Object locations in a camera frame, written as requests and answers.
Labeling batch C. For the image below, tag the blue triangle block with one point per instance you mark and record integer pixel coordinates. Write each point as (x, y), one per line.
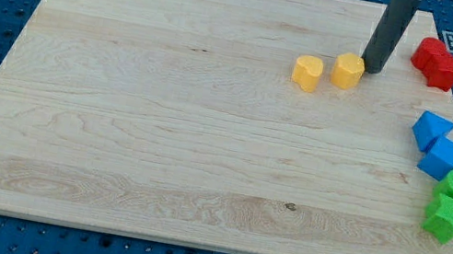
(428, 128)

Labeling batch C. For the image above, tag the red round block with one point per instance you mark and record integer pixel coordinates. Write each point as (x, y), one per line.
(428, 48)

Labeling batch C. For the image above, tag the green star block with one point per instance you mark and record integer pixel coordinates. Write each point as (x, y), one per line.
(439, 218)

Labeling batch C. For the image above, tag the yellow hexagon block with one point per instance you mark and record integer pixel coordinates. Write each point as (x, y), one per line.
(347, 70)

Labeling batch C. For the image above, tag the red star block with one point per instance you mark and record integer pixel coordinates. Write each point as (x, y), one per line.
(439, 72)

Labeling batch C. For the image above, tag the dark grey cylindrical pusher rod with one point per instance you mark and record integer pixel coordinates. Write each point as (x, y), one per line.
(393, 23)

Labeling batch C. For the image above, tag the wooden board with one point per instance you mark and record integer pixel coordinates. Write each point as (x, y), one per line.
(178, 121)

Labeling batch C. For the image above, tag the yellow heart block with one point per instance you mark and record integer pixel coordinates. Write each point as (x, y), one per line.
(307, 72)

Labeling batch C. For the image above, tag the blue cube block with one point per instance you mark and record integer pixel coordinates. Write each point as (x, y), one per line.
(438, 160)

